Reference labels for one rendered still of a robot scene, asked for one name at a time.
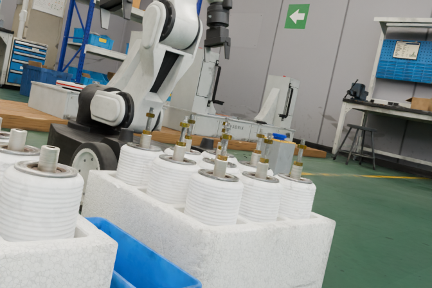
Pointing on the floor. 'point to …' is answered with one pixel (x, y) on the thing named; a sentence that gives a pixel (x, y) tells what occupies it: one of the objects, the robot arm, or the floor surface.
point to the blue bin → (141, 263)
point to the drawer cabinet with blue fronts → (13, 77)
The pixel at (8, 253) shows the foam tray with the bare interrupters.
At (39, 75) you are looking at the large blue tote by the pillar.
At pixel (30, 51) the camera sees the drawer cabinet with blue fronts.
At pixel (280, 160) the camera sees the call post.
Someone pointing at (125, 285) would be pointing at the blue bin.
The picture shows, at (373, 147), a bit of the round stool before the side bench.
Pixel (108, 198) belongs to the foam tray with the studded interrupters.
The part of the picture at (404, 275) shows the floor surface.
